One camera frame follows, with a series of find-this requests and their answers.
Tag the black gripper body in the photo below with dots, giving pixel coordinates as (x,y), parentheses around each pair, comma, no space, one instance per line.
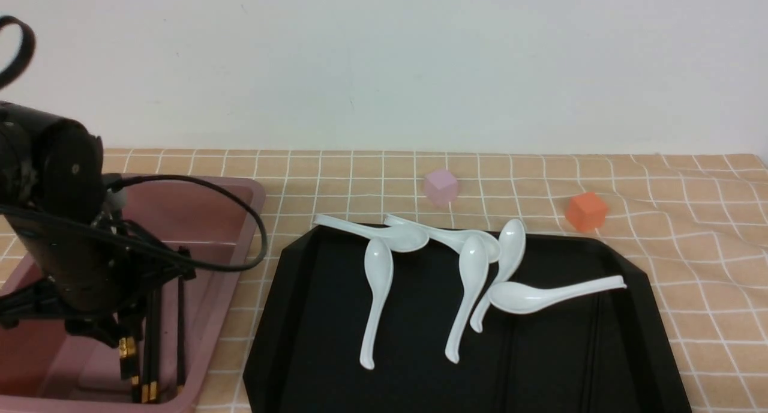
(107,307)

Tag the black chopstick gold band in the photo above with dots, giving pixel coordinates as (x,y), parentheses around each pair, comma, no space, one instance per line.
(127,353)
(155,344)
(147,349)

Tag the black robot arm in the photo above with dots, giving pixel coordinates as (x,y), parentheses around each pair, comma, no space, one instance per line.
(69,216)

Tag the plain black chopstick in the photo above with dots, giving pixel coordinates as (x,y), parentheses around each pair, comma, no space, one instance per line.
(180,336)

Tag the pink plastic bin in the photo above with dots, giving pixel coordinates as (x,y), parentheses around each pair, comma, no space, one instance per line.
(44,369)

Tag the white ceramic spoon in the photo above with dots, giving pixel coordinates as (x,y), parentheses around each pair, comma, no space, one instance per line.
(379,269)
(399,238)
(473,269)
(512,242)
(454,239)
(519,299)

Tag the pink cube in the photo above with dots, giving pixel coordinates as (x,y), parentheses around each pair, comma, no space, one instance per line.
(441,187)

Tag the orange cube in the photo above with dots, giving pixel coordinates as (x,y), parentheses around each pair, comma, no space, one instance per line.
(586,212)

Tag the black plastic tray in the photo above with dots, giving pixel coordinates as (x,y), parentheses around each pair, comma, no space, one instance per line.
(599,353)

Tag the checkered tan tablecloth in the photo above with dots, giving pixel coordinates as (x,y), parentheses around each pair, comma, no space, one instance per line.
(696,224)

